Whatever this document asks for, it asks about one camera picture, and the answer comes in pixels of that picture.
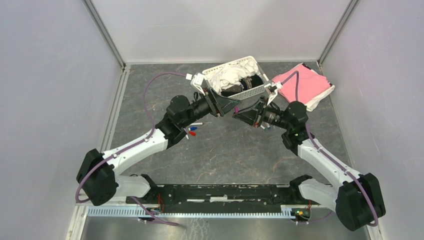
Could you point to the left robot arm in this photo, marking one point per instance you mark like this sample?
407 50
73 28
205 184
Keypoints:
100 175

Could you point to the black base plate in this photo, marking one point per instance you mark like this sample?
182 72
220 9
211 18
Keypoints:
223 198

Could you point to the pink folded cloth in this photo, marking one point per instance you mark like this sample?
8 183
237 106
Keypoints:
289 81

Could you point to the white plastic basket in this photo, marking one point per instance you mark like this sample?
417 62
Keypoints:
246 94

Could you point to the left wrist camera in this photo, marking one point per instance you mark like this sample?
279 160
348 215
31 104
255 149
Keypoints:
198 82

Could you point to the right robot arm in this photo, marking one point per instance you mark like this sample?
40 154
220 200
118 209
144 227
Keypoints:
355 198

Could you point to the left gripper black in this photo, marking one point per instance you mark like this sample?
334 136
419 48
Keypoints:
220 104

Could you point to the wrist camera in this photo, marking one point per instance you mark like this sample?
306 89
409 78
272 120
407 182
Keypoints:
198 82
272 90

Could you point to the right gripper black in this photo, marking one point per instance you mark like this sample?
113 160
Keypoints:
251 116

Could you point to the red white marker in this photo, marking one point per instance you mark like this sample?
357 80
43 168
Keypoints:
197 124

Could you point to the black cloth in basket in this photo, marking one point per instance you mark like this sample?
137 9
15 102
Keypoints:
247 83

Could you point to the white cloth in basket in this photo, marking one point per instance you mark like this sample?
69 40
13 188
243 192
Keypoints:
230 74

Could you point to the white folded cloth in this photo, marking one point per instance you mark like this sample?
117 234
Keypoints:
311 87

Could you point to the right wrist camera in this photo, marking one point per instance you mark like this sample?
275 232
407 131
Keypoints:
272 90

